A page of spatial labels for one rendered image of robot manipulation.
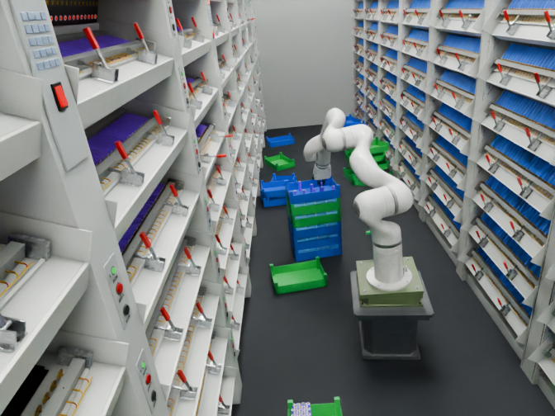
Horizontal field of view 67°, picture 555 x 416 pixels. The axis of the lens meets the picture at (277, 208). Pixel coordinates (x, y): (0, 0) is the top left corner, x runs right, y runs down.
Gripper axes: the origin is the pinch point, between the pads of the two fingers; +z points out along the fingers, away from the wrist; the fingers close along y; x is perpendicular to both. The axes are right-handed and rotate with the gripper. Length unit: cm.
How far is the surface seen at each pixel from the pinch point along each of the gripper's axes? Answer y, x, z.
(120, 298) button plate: -70, -132, -125
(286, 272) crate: -29, -38, 34
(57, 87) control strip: -69, -118, -155
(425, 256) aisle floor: 57, -43, 32
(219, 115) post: -53, -11, -67
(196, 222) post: -64, -81, -79
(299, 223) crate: -16.7, -17.0, 14.8
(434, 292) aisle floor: 46, -74, 18
